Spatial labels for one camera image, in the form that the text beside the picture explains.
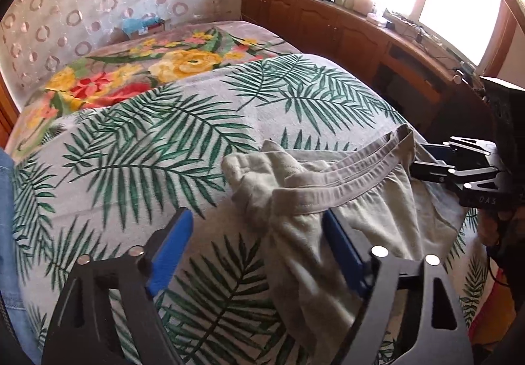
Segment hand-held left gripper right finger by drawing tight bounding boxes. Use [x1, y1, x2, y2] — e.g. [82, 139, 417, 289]
[323, 208, 472, 365]

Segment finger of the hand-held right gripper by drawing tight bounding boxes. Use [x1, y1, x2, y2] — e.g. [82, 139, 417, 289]
[422, 136, 500, 170]
[409, 161, 500, 194]

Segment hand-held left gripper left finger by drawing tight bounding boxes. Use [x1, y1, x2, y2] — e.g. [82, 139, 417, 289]
[41, 208, 194, 365]

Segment person's right hand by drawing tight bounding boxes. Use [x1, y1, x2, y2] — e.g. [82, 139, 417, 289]
[478, 207, 503, 247]

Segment leaf print blanket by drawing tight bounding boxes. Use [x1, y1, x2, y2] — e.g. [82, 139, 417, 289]
[10, 53, 493, 365]

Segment blue denim jeans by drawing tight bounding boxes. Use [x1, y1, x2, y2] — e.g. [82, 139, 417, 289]
[0, 148, 42, 365]

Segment clutter of small cabinet things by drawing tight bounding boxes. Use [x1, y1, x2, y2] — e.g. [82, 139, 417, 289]
[246, 0, 485, 83]

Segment wooden cabinet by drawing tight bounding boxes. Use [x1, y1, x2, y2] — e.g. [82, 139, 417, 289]
[241, 0, 497, 144]

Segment red patterned clothing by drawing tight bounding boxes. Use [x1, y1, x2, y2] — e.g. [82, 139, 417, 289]
[468, 267, 518, 349]

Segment floral blanket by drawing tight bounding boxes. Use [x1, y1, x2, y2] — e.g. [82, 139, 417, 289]
[4, 21, 296, 152]

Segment wooden headboard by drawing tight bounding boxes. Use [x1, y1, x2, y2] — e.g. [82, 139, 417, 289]
[0, 82, 19, 148]

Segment blue item on bedside box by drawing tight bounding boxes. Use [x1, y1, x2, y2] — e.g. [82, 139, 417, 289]
[122, 16, 165, 40]

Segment circle pattern curtain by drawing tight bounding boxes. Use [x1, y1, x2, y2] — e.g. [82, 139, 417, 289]
[0, 0, 304, 103]

